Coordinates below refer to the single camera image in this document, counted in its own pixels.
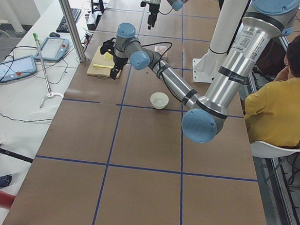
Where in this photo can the clear plastic egg carton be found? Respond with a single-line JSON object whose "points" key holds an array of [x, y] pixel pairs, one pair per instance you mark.
{"points": [[162, 50]]}

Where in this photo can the grabber stick with green tip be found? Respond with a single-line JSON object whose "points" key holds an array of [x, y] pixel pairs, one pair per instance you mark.
{"points": [[50, 93]]}

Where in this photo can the person in yellow shirt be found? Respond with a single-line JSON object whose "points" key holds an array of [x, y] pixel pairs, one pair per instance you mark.
{"points": [[272, 114]]}

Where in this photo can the white ceramic bowl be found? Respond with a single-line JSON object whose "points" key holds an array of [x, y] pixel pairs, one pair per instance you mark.
{"points": [[159, 100]]}

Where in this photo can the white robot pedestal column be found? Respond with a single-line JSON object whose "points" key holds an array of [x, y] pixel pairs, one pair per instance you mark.
{"points": [[206, 68]]}

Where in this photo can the black computer mouse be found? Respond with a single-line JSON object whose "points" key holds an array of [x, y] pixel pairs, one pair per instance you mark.
{"points": [[54, 35]]}

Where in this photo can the bamboo cutting board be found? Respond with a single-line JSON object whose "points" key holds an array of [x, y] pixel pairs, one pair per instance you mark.
{"points": [[101, 64]]}

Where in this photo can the blue teach pendant far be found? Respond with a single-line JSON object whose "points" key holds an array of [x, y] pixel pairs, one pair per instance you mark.
{"points": [[54, 48]]}

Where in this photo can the white chair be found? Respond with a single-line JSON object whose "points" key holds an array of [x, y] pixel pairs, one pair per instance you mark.
{"points": [[262, 149]]}

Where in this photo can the black box device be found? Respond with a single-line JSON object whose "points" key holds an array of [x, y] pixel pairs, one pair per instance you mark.
{"points": [[93, 20]]}

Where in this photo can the blue teach pendant near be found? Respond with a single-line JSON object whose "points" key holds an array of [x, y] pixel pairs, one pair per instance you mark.
{"points": [[17, 68]]}

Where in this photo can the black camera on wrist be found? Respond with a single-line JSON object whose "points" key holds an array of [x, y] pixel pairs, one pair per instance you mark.
{"points": [[144, 3], [108, 46]]}

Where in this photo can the yellow plastic knife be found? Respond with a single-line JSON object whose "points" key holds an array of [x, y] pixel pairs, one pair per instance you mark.
{"points": [[102, 66]]}

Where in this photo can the lemon slice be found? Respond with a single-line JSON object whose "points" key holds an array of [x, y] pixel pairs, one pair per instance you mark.
{"points": [[107, 56]]}

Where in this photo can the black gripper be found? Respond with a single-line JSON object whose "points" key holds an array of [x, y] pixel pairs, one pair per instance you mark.
{"points": [[119, 62], [153, 9]]}

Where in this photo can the aluminium frame post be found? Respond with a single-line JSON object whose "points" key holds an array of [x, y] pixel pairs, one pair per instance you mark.
{"points": [[66, 9]]}

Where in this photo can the blue teach pendant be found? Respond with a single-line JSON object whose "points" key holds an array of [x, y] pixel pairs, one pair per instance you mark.
{"points": [[17, 68], [54, 48]]}

